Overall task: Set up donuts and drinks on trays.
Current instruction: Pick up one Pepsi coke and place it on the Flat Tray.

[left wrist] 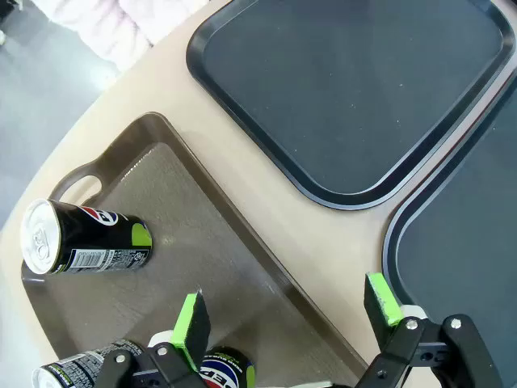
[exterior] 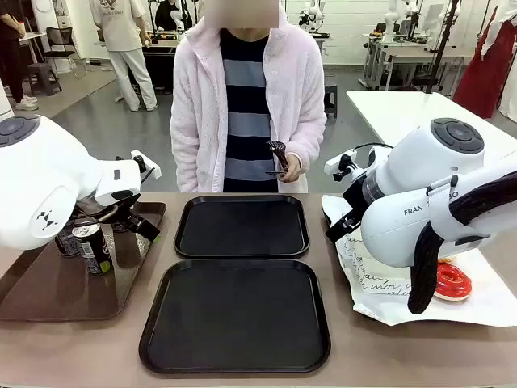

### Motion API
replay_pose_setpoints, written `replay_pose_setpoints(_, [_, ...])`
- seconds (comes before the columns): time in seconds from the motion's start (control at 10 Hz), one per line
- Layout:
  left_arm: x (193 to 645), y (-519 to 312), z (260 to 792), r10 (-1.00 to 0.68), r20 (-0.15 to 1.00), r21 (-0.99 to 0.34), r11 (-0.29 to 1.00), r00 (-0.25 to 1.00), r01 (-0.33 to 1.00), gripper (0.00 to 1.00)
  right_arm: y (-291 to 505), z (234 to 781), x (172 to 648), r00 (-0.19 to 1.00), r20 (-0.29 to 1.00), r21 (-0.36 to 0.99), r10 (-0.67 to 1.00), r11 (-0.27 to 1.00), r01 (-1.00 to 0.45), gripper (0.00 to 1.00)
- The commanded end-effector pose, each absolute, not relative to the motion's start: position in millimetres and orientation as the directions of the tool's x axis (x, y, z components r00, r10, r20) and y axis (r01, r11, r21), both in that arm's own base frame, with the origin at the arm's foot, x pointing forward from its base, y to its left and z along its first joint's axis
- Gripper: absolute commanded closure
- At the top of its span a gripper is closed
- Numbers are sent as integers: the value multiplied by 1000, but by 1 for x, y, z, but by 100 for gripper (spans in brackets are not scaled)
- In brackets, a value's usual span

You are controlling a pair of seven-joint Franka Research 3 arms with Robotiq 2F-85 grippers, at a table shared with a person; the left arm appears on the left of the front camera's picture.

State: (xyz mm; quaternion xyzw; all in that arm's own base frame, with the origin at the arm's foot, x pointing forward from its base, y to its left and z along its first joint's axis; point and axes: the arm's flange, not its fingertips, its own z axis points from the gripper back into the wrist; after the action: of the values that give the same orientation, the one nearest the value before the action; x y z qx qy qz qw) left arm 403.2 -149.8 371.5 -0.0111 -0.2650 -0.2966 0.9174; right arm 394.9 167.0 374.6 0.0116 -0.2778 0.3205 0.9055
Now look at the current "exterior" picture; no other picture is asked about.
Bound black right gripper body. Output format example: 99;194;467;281
341;173;371;221

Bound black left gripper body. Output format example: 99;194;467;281
74;192;142;227

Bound black green drink can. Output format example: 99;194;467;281
71;223;115;277

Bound dark brown serving tongs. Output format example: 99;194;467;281
264;139;290;179

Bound person's right forearm pink sleeve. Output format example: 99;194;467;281
169;64;207;194

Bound person's left forearm pink sleeve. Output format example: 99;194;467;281
284;60;327;179

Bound person's left hand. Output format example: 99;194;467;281
277;156;304;183

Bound white printed paper bag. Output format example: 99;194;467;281
322;193;517;328

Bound brown plastic tray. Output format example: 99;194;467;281
0;200;167;323

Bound black stool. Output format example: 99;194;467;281
322;82;338;119

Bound black plastic tray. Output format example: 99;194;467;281
173;194;311;260
138;259;333;375

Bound white table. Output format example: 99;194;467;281
346;89;517;162

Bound red glazed donut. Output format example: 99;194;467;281
433;262;473;302

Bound person in pink fleece jacket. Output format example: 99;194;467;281
169;0;327;194

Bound dark plastic stool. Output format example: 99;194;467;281
26;62;64;97

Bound grey lab table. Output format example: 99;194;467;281
360;32;477;92

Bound black cabinet table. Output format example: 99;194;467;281
140;31;191;92

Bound bystander in white clothes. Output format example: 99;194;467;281
88;0;158;112

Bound black office chair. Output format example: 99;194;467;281
43;26;88;78

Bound black tripod pole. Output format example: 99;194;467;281
423;0;462;97

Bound bystander in black clothes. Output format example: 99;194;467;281
0;0;40;112

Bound tall white background robot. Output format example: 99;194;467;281
381;0;407;44

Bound red dress on mannequin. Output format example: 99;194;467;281
452;4;517;119

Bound small white background robot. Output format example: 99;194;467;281
297;0;325;34

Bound seated person in black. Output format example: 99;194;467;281
154;0;182;32

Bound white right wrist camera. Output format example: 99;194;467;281
324;149;359;182

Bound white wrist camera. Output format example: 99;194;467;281
129;149;162;181
324;149;359;182

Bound thin black camera cable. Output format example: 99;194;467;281
353;141;395;155

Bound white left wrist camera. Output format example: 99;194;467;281
129;149;162;181

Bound black cable sleeve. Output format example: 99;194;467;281
406;171;517;316

